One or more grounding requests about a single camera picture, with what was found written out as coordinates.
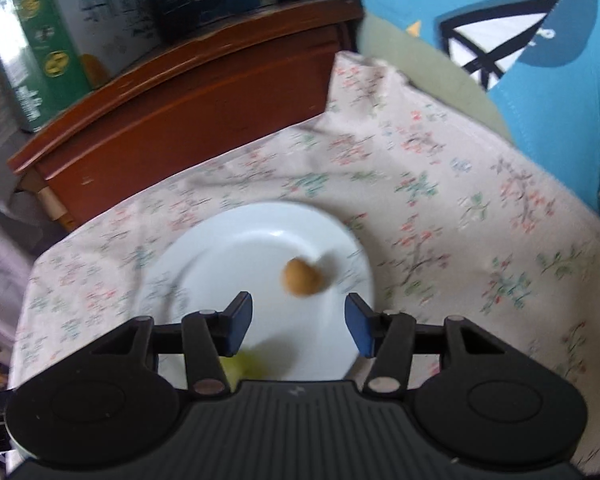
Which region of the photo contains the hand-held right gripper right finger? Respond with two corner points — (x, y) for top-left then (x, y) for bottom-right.
(345, 292), (506, 395)

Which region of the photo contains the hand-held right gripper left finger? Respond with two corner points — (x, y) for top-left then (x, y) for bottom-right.
(87, 291), (254, 396)

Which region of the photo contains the green jujube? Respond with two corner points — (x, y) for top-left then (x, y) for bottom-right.
(220, 347), (268, 386)

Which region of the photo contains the white round plate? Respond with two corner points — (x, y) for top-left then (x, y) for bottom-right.
(139, 201), (376, 383)

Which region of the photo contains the brown longan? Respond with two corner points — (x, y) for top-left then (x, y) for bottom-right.
(281, 256), (326, 298)

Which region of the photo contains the floral tablecloth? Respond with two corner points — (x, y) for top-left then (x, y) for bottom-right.
(7, 50), (600, 476)

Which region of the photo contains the red-brown wooden nightstand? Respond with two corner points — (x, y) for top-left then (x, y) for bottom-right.
(7, 0), (366, 231)

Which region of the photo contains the open brown cardboard box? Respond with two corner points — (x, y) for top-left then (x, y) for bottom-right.
(17, 167), (73, 231)

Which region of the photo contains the purple waffle cloth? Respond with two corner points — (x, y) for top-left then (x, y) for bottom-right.
(0, 195), (56, 361)

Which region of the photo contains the grey-green cushion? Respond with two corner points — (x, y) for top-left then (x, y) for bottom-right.
(355, 10), (513, 141)

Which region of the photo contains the blue plush pillow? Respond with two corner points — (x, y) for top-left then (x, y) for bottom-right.
(315, 0), (600, 233)

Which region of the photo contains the green cardboard box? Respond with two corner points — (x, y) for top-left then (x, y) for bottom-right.
(0, 0), (96, 133)

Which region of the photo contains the white cardboard box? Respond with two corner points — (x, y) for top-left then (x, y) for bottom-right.
(42, 0), (163, 83)

